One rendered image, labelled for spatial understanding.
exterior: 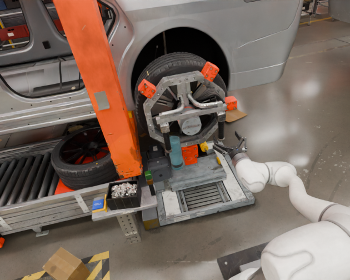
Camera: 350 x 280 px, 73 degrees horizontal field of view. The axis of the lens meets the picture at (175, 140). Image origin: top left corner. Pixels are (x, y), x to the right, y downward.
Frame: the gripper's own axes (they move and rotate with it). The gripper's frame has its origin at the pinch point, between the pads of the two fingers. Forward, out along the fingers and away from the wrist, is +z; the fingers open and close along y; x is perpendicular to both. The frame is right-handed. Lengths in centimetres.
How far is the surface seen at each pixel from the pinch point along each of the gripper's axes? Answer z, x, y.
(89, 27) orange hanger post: 15, 66, -59
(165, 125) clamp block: 5.8, 11.8, -33.4
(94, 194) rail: 24, -49, -95
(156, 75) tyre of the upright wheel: 36, 30, -32
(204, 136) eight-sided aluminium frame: 27.7, -19.2, -5.1
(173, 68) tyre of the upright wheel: 36, 33, -21
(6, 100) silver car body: 69, 19, -140
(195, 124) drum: 13.2, 3.0, -14.3
